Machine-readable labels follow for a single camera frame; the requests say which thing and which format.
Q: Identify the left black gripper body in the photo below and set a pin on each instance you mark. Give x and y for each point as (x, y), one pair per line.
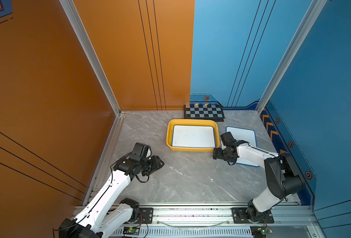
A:
(151, 165)

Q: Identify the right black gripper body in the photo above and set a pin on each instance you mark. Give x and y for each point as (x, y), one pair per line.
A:
(225, 156)

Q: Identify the blue-framed whiteboard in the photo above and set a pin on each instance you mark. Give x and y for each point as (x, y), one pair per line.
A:
(193, 137)
(246, 135)

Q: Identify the yellow plastic storage box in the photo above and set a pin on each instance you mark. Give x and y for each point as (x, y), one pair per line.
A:
(190, 122)

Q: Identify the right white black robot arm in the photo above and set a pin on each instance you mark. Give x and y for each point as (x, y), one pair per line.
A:
(283, 176)

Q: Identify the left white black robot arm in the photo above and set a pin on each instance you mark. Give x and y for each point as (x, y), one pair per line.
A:
(97, 219)

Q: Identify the black grey checkerboard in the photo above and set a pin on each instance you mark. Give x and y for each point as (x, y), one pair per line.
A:
(204, 111)

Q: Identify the left green circuit board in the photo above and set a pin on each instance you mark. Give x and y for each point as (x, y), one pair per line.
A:
(131, 231)

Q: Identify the green circuit board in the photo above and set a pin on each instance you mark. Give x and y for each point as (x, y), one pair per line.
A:
(131, 231)
(260, 232)

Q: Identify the right green circuit board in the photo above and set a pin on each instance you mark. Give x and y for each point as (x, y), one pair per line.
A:
(260, 232)

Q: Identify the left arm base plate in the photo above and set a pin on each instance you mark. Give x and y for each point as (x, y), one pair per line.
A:
(141, 215)

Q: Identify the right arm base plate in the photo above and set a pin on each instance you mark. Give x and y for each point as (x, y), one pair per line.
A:
(238, 214)

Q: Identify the aluminium front rail frame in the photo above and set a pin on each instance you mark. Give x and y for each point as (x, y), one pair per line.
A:
(215, 220)

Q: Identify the left aluminium corner post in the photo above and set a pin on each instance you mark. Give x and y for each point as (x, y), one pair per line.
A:
(82, 35)

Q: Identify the aluminium corner post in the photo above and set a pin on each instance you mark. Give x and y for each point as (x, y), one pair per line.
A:
(82, 35)
(301, 33)

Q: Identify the right aluminium corner post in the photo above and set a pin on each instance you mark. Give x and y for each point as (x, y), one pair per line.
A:
(301, 33)

